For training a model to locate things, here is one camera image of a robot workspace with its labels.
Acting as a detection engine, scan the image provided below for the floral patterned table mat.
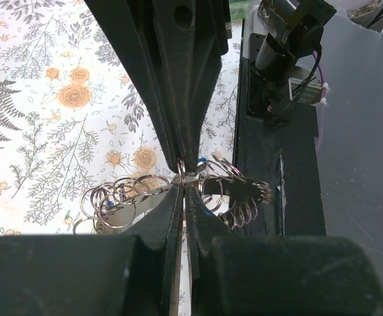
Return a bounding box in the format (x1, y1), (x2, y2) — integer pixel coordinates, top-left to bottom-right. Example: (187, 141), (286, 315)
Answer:
(0, 0), (245, 316)

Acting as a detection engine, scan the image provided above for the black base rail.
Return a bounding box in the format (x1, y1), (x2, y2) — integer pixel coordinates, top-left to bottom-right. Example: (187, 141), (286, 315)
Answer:
(233, 18), (326, 236)

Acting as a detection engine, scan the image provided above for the blue-capped key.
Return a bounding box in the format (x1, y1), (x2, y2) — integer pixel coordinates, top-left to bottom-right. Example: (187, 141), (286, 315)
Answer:
(195, 157), (207, 174)

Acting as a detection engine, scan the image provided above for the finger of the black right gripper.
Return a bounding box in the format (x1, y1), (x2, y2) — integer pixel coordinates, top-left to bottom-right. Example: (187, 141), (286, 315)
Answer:
(86, 1), (180, 171)
(150, 1), (231, 172)

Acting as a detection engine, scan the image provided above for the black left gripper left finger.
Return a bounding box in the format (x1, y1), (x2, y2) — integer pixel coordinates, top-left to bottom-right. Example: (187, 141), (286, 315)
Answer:
(0, 184), (182, 315)

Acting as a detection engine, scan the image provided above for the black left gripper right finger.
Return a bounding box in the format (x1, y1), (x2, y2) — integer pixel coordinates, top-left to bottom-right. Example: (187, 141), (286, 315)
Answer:
(185, 188), (383, 315)

